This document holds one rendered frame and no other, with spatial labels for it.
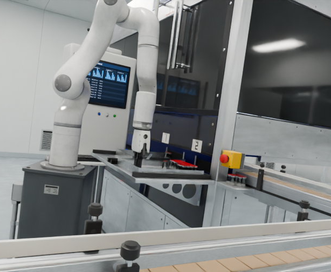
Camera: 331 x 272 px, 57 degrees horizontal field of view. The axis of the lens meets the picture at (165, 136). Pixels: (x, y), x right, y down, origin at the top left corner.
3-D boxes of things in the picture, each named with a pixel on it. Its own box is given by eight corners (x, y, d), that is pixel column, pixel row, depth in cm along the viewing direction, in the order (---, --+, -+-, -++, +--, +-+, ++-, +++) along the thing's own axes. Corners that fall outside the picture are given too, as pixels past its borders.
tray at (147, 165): (175, 167, 169) (176, 161, 169) (202, 178, 147) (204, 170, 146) (117, 164, 153) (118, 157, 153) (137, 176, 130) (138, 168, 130)
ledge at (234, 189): (239, 185, 149) (239, 182, 149) (259, 193, 138) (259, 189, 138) (216, 185, 142) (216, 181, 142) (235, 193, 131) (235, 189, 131)
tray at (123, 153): (164, 157, 205) (164, 152, 204) (184, 165, 182) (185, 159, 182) (115, 154, 188) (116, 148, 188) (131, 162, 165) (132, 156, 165)
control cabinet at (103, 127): (114, 154, 247) (126, 56, 243) (125, 158, 231) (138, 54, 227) (49, 151, 218) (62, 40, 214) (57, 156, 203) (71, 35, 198)
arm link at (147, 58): (141, 52, 145) (137, 116, 147) (136, 43, 129) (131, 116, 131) (160, 53, 145) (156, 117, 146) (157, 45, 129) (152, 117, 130)
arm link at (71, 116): (48, 124, 132) (54, 68, 131) (65, 123, 150) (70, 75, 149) (75, 128, 131) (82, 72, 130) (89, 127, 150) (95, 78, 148)
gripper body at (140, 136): (154, 128, 133) (151, 154, 133) (145, 126, 142) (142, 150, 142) (138, 127, 129) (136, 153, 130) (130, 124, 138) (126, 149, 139)
